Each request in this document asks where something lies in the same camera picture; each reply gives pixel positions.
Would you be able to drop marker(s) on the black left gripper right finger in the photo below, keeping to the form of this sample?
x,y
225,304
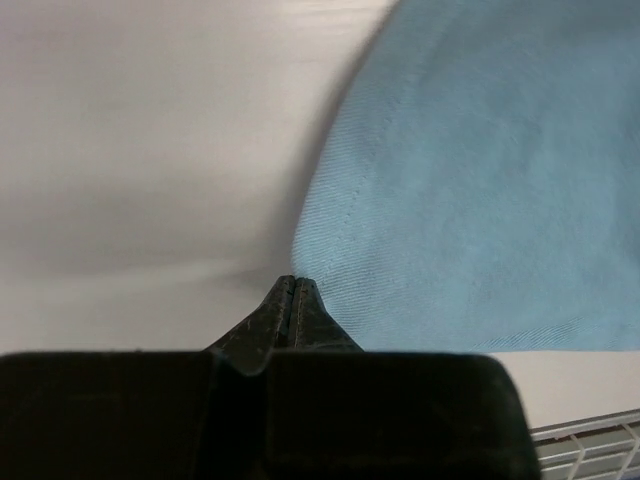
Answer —
x,y
336,412

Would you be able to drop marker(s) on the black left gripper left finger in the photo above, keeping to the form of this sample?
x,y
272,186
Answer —
x,y
143,414

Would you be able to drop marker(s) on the light blue trousers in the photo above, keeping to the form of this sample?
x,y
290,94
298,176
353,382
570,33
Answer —
x,y
479,188

